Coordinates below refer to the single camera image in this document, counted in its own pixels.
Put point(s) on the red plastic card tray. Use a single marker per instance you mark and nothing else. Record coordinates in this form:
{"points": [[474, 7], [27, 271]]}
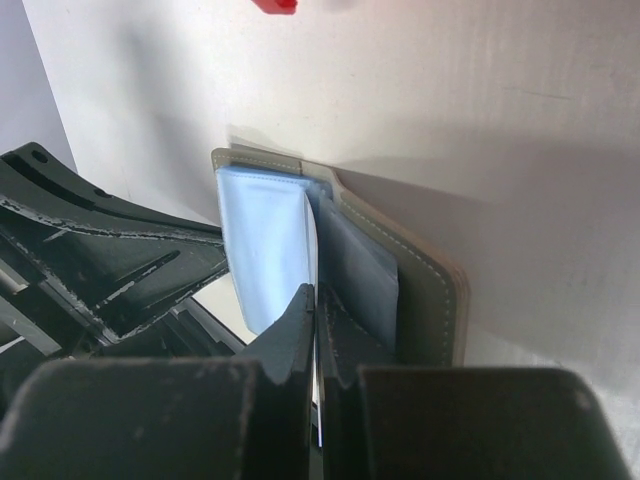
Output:
{"points": [[277, 7]]}

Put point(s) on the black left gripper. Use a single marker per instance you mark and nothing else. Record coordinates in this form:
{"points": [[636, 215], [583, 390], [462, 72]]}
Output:
{"points": [[86, 273]]}

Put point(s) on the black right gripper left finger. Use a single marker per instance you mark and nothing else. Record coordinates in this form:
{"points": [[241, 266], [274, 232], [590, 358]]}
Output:
{"points": [[241, 417]]}

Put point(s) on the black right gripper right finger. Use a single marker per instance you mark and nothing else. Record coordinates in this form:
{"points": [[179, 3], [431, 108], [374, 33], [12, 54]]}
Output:
{"points": [[384, 420]]}

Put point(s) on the grey leather card holder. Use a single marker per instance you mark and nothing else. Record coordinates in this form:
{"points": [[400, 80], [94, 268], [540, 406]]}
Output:
{"points": [[288, 221]]}

